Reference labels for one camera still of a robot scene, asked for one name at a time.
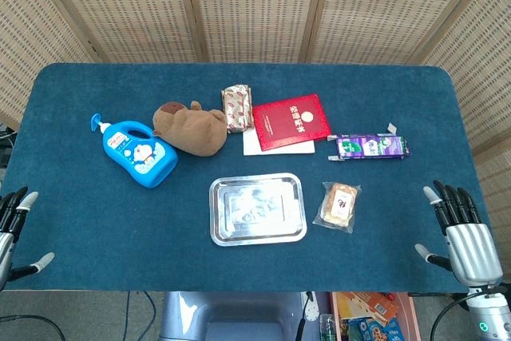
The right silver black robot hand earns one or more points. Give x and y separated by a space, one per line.
469 245

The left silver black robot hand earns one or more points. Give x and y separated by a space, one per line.
5 233

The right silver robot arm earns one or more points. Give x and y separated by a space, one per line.
489 315

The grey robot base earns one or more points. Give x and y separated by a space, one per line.
231 317

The bread packet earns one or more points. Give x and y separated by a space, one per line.
338 206

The silver metal tray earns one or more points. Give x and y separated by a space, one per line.
257 209

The blue table cloth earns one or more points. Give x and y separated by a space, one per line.
100 229

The pink box of packages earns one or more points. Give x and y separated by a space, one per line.
371 317

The purple snack box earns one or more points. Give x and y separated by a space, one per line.
371 146

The blue pump soap bottle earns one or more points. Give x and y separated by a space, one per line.
137 155

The brown plush toy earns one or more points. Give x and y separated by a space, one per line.
191 129

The red certificate book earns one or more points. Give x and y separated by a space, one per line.
291 121

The white paper sheet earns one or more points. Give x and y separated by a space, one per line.
251 144

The silver red wrapped snack pack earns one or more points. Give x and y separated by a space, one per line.
237 108

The woven bamboo folding screen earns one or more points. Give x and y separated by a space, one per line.
255 5

